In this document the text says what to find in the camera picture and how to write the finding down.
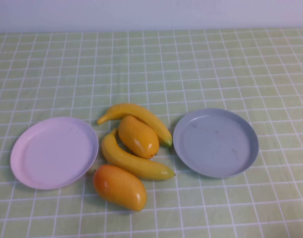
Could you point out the yellow banana green tip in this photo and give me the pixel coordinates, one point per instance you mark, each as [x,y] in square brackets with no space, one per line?
[146,116]

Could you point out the yellow mango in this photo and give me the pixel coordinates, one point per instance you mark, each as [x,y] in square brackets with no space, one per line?
[137,137]

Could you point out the yellow banana pale tip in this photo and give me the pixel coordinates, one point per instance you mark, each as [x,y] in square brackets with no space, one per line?
[131,163]

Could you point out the orange-tinted mango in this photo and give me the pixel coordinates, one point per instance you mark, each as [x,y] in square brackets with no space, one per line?
[119,187]

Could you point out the grey round plate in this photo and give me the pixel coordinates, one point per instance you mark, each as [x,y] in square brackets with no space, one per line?
[216,143]

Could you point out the pink round plate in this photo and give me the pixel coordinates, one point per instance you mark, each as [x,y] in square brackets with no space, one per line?
[55,153]

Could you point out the green checked tablecloth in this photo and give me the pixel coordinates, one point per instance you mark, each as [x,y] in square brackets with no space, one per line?
[216,69]

